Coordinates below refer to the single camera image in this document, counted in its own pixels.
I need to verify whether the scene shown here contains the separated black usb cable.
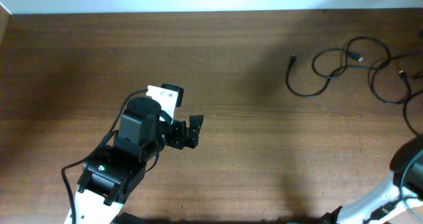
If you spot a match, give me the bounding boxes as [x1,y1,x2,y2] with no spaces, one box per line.
[285,48,364,98]

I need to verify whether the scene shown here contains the black usb cables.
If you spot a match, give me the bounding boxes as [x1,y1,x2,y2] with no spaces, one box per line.
[343,36,423,137]

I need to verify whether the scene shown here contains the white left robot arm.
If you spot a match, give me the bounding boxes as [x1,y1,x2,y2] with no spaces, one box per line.
[65,97,204,223]

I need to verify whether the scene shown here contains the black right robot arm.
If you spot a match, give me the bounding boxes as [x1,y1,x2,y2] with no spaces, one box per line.
[318,135,422,224]

